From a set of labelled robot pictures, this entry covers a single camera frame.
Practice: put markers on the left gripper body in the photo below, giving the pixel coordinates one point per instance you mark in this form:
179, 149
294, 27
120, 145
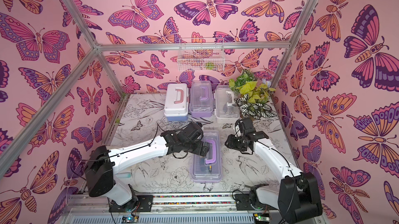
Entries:
197, 148

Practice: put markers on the white wire basket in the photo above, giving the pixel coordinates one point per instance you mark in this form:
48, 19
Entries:
201, 54

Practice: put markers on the white toolbox clear lid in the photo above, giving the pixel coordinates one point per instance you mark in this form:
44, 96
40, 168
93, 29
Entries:
226, 111

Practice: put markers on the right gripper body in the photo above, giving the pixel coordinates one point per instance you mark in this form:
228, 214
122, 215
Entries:
235, 142

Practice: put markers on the potted leafy plant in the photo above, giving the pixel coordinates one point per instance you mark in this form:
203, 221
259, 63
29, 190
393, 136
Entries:
252, 96

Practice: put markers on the purple toolbox clear lid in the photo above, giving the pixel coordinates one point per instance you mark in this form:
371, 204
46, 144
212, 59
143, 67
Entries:
201, 99

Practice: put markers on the blue toolbox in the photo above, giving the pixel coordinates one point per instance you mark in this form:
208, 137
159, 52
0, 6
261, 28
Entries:
176, 102

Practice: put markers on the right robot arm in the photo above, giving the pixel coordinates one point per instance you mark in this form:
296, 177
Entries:
298, 198

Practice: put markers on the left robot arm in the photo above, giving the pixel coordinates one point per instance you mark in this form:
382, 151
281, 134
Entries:
104, 164

